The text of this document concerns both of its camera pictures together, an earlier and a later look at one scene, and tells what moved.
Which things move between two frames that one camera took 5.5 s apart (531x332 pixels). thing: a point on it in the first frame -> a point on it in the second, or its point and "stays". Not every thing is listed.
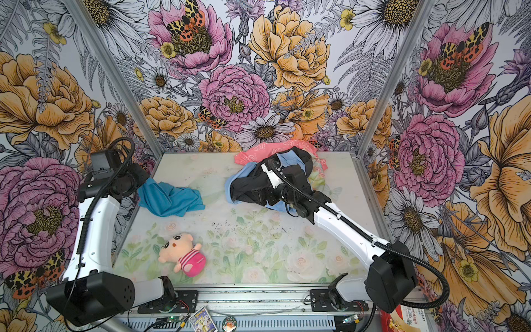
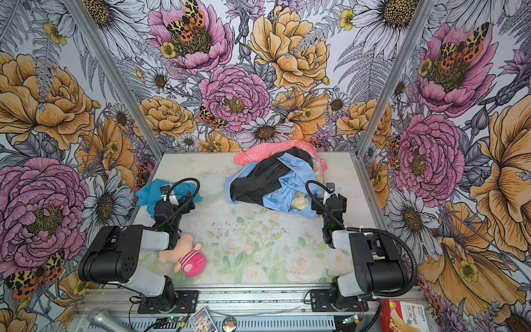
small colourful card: (202, 321) stays
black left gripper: (143, 177) -> (191, 206)
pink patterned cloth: (259, 152) stays
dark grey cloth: (252, 184) stays
